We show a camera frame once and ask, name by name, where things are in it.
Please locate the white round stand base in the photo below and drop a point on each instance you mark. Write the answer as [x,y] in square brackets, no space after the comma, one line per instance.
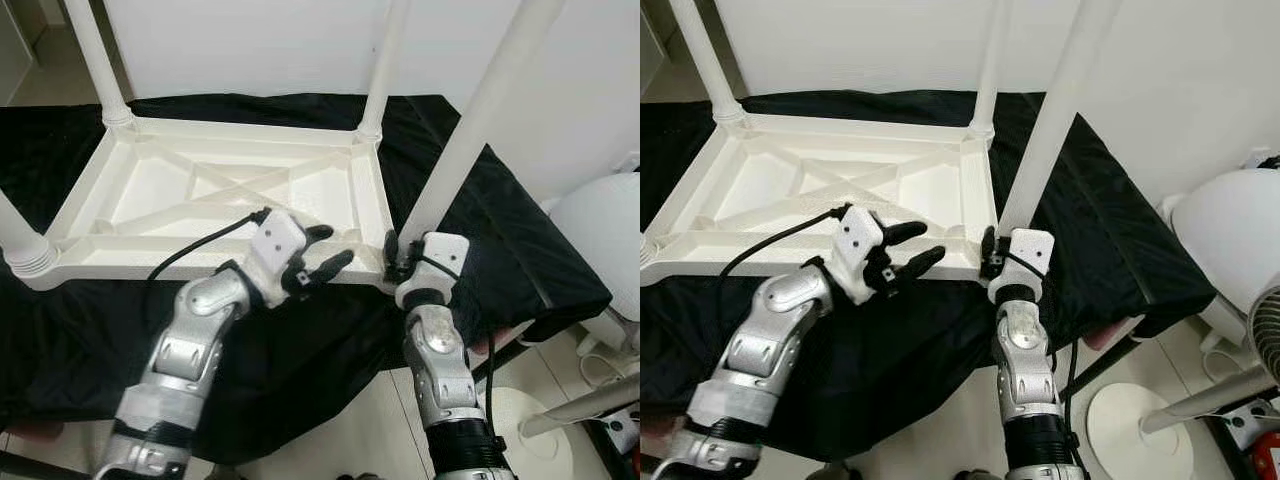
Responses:
[530,450]
[1130,440]

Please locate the dark robot foot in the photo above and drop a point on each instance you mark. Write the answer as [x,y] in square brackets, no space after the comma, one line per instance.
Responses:
[978,474]
[830,472]
[360,476]

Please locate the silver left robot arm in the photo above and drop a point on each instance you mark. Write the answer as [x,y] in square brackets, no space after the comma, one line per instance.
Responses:
[760,350]
[185,350]

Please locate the white plastic table leg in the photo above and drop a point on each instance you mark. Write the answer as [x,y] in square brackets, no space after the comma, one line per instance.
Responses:
[95,60]
[990,60]
[705,60]
[385,60]
[1055,110]
[22,245]
[480,110]

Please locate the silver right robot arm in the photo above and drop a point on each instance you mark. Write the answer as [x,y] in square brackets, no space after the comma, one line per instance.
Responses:
[435,360]
[1020,360]

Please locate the dark right robot foot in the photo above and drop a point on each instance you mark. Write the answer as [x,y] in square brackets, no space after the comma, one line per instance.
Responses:
[978,474]
[360,476]

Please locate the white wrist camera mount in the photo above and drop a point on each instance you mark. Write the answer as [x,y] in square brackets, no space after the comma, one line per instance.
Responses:
[275,240]
[448,250]
[858,235]
[1030,245]

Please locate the white rounded appliance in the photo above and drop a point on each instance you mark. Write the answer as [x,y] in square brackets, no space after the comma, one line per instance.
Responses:
[600,235]
[1230,225]

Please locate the black cloth table cover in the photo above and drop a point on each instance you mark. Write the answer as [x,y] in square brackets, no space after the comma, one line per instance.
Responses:
[530,230]
[1130,220]

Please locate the black floor rail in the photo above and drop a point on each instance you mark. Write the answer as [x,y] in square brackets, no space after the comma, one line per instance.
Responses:
[612,452]
[1232,450]

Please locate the black metal table brace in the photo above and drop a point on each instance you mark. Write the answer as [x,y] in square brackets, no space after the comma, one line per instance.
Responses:
[505,362]
[1100,365]

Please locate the dark left robot foot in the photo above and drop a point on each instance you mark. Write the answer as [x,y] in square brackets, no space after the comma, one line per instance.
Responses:
[830,472]

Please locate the red round device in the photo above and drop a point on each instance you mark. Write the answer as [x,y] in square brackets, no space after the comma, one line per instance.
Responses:
[1267,457]

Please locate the grey round fan grille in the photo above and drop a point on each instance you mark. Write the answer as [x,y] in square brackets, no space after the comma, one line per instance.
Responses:
[1266,335]

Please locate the white plastic children table top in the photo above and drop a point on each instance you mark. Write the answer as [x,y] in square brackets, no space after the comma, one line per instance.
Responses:
[150,190]
[760,185]

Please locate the pink fabric under cloth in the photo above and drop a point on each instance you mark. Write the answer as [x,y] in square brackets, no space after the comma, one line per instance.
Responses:
[1110,335]
[495,343]

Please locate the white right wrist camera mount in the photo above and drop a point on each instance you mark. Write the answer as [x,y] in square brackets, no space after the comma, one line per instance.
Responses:
[448,250]
[1030,245]

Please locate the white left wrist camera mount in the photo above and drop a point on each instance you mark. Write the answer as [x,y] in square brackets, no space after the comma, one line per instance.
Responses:
[275,240]
[858,235]

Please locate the white power strip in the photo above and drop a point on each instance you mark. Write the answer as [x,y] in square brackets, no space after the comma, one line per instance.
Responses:
[622,424]
[1248,416]

